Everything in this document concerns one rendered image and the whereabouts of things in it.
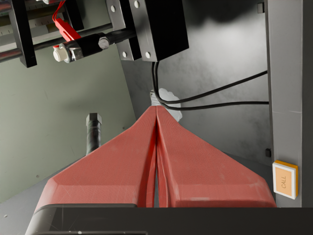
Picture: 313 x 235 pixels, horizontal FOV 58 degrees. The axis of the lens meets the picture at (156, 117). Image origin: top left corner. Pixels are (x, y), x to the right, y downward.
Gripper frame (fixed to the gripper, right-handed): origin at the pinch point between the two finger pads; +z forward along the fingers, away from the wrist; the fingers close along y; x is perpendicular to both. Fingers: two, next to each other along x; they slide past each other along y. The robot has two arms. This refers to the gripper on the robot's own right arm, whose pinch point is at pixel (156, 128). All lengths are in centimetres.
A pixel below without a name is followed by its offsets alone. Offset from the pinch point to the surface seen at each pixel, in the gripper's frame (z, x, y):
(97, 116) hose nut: 22.6, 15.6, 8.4
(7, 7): 39.4, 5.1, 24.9
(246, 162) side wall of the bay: 33, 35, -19
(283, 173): 17.1, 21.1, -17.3
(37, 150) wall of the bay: 41, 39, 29
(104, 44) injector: 28.8, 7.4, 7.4
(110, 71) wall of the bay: 61, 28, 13
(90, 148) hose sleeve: 16.8, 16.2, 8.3
